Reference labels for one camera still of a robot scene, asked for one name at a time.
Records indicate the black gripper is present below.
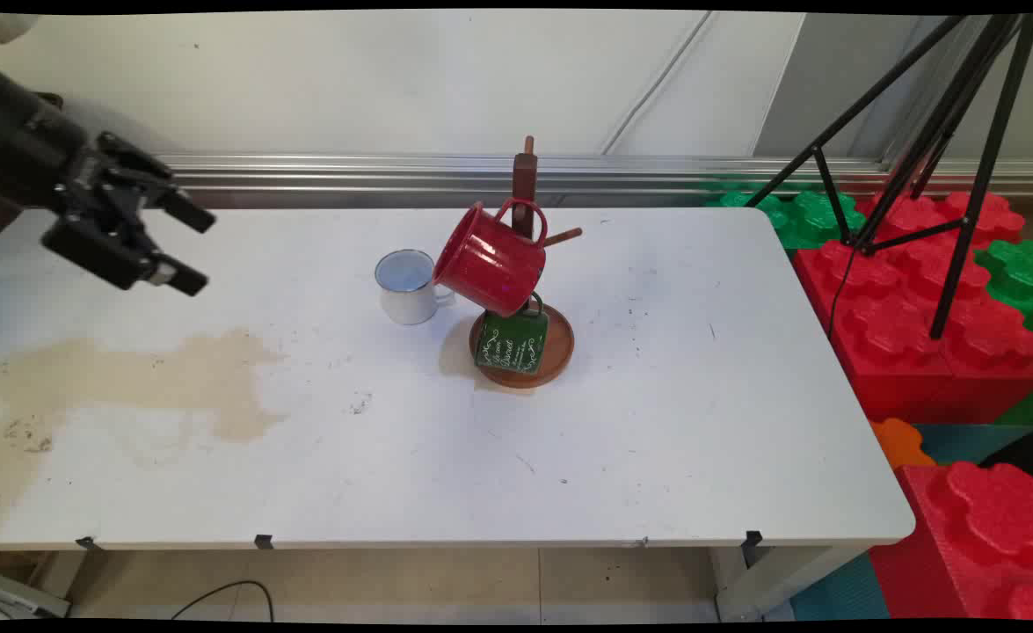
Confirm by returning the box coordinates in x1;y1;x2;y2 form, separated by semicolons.
0;69;217;296

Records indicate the red enamel mug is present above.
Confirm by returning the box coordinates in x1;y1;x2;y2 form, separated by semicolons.
433;198;549;318

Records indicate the white enamel mug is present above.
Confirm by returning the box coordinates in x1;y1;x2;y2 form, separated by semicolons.
375;250;456;326

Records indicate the grey floor equipment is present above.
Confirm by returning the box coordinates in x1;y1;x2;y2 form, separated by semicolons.
0;567;73;621

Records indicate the green enamel mug with lettering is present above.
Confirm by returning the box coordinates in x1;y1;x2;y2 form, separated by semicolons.
474;294;550;377

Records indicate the brown wooden mug tree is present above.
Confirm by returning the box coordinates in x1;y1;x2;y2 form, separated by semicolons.
469;135;585;390

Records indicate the green foam block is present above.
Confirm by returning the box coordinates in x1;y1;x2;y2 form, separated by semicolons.
973;237;1033;370
708;188;869;252

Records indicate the white table leg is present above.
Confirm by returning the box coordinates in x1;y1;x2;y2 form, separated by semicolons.
711;545;870;623

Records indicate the large red foam block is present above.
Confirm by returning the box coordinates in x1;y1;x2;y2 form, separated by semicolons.
791;189;1033;425

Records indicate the orange foam block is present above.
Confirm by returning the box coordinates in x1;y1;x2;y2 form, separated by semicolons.
868;418;936;471

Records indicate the teal foam floor mat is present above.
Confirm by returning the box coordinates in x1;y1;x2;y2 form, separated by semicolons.
789;552;891;622

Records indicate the teal foam block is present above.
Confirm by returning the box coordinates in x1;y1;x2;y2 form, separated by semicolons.
912;422;1033;467

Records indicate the red foam block with studs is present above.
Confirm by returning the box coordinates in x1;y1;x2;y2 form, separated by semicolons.
868;461;1033;622

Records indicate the aluminium wall rail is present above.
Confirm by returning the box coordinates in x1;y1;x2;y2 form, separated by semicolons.
154;153;1033;200

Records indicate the black floor cable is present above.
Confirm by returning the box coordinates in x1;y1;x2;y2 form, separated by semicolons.
171;579;276;622

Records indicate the white wall conduit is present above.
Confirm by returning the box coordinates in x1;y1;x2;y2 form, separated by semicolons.
600;11;716;156

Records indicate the black thin tripod cable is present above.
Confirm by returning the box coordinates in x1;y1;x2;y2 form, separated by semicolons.
827;249;862;342

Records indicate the black camera tripod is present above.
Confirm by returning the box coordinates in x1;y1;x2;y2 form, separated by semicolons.
745;13;1033;340

